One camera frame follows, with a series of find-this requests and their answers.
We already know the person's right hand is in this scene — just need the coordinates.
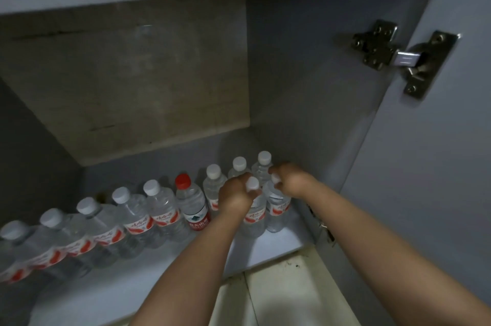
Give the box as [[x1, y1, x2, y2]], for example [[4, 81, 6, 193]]
[[269, 162, 320, 199]]

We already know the grey cabinet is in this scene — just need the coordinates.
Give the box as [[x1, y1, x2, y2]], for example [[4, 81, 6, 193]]
[[0, 0, 450, 326]]

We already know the red-label water bottle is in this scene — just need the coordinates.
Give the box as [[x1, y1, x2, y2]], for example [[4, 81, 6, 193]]
[[240, 177, 268, 239], [264, 174, 292, 233]]

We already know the metal cabinet hinge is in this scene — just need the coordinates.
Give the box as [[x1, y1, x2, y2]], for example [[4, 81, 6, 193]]
[[307, 203, 337, 248], [351, 20, 462, 100]]

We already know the person's left hand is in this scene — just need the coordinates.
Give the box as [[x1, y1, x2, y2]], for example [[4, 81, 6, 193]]
[[217, 172, 263, 219]]

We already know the person's left forearm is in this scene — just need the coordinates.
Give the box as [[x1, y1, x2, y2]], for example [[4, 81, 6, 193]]
[[130, 205, 255, 326]]

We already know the grey cabinet door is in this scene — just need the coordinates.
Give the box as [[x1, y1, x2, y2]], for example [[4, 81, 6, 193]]
[[316, 0, 491, 326]]

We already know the row of white-capped bottles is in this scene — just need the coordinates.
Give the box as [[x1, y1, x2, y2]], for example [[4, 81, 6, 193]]
[[0, 150, 275, 285]]

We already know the red-capped water bottle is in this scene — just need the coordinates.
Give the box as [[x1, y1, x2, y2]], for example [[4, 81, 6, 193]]
[[174, 173, 211, 232]]

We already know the person's right forearm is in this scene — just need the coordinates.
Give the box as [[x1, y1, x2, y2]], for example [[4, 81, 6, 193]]
[[299, 180, 491, 326]]

